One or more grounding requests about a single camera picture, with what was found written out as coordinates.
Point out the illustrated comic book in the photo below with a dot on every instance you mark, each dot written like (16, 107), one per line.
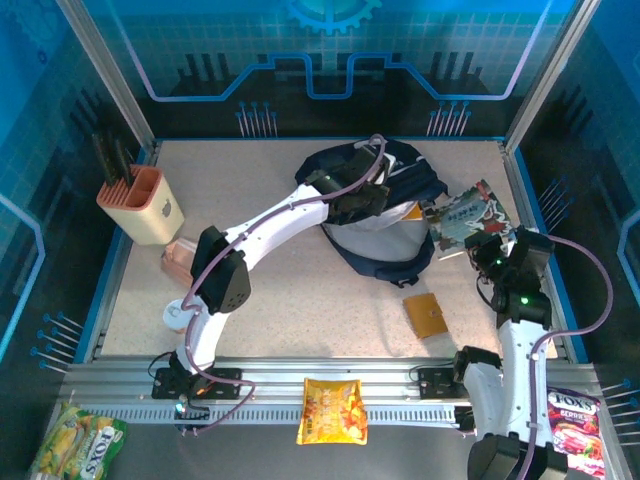
(465, 215)

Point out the navy blue backpack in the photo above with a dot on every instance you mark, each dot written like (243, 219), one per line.
(380, 240)

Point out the brown leather wallet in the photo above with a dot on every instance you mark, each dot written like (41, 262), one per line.
(425, 316)

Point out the pink translucent pencil case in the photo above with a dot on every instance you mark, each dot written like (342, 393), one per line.
(177, 260)

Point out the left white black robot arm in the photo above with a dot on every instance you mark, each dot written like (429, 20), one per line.
(225, 270)

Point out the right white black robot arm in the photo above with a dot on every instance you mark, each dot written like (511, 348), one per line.
(515, 380)

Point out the purple Fox's candy bag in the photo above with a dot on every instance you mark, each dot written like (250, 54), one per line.
(575, 430)

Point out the beige terracotta knife holder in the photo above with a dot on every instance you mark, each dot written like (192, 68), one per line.
(145, 215)

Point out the yellow chips bag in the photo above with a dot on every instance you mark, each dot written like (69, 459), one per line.
(331, 412)

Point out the green Fox's candy bag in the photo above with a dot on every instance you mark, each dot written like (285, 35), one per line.
(75, 445)

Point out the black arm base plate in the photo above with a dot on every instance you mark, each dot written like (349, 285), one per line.
(227, 385)
(435, 382)

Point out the aluminium mounting rail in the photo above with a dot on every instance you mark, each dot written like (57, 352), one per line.
(325, 370)

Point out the aluminium frame post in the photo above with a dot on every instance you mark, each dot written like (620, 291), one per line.
(106, 75)
(550, 75)

